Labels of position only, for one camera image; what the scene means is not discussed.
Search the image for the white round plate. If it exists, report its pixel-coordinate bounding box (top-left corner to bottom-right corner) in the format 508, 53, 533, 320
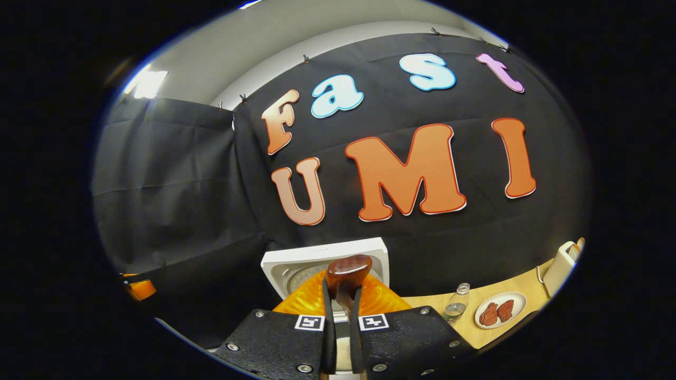
474, 292, 528, 330

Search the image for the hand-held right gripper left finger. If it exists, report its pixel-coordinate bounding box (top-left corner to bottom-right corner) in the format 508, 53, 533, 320
214, 269, 339, 379

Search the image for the white rice cooker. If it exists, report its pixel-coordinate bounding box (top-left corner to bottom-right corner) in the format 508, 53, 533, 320
260, 237, 390, 373

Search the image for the brown wooden spoon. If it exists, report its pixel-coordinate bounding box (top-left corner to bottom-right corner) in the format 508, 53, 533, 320
325, 255, 373, 317

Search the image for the clear plastic water bottle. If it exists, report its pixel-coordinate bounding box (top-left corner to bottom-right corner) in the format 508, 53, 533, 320
443, 283, 471, 324

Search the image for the black backdrop cloth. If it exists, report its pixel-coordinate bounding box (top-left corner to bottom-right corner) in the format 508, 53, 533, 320
91, 33, 592, 349

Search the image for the white toaster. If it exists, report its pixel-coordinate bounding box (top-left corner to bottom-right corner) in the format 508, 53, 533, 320
543, 237, 586, 297

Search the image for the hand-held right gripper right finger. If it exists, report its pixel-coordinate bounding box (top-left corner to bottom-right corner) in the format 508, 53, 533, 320
349, 273, 476, 379

